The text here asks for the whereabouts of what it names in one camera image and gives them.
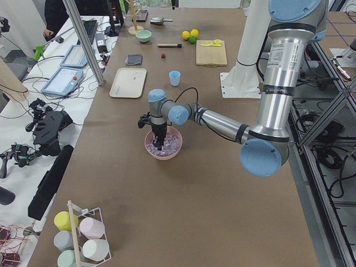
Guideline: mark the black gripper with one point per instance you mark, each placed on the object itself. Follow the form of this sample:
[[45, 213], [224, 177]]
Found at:
[[159, 129]]

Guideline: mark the yellow cup in rack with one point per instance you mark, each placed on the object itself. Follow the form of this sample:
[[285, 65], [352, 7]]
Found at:
[[62, 221]]

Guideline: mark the black long box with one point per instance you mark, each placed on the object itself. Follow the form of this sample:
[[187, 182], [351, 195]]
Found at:
[[49, 184]]

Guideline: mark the pink bowl of ice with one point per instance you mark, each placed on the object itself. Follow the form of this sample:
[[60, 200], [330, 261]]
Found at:
[[171, 147]]

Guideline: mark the yellow lemon near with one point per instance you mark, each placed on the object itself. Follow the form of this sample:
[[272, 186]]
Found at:
[[185, 35]]

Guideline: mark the cream rectangular tray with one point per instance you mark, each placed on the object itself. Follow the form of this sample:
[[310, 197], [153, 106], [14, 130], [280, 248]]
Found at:
[[128, 83]]

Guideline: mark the wooden cutting board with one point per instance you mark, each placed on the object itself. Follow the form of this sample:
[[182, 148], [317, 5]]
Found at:
[[210, 56]]

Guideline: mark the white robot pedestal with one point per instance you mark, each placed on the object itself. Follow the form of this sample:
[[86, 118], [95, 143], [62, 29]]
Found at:
[[242, 81]]

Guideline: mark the wooden cup tree stand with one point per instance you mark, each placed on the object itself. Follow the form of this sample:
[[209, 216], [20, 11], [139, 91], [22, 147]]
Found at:
[[134, 9]]

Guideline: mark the lemon slice upper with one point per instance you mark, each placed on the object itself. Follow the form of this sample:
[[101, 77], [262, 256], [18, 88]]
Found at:
[[217, 41]]

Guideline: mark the blue teach pendant near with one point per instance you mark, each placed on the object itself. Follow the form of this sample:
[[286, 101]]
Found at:
[[63, 82]]

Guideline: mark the aluminium frame post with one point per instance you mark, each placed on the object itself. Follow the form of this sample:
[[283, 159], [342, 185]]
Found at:
[[74, 15]]

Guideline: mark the green cup in rack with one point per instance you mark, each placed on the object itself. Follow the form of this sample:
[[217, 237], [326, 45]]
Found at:
[[66, 259]]

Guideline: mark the black device on side table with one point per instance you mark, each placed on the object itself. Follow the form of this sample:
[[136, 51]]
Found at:
[[46, 125]]

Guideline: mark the grey cup in rack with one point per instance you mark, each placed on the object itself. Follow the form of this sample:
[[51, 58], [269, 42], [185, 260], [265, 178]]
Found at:
[[63, 241]]

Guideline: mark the light blue plastic cup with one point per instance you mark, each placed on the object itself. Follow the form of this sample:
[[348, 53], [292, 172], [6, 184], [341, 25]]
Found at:
[[174, 77]]

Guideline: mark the pink cup in rack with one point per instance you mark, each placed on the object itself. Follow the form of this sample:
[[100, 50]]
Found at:
[[92, 228]]

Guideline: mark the black keyboard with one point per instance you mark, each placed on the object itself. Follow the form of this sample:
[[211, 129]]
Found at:
[[90, 28]]

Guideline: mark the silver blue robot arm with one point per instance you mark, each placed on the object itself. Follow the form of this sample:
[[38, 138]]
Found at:
[[290, 25]]

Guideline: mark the black framed tray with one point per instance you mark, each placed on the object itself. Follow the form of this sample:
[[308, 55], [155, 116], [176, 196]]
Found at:
[[141, 16]]

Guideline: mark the steel ice scoop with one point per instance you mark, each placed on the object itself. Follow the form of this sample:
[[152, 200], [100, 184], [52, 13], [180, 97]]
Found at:
[[160, 21]]

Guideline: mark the mint green bowl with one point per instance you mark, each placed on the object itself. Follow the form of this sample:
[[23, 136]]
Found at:
[[143, 36]]

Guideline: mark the blue teach pendant far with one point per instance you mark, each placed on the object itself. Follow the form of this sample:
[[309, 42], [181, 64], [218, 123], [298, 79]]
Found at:
[[75, 57]]

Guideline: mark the green lime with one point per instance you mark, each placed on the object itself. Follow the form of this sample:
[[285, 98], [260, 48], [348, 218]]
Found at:
[[192, 40]]

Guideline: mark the yellow lemon far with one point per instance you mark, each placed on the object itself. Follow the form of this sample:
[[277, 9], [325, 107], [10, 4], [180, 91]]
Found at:
[[194, 33]]

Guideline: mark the yellow lemon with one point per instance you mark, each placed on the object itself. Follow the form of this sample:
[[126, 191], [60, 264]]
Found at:
[[185, 35], [194, 33]]

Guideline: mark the white wire cup rack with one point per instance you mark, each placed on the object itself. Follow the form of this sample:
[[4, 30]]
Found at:
[[77, 214]]

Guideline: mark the blue teach pendant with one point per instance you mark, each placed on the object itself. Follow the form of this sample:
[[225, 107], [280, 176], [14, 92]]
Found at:
[[75, 57], [63, 82]]

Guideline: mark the white cup in rack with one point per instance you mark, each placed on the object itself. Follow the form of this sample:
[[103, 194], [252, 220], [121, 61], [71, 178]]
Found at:
[[95, 249]]

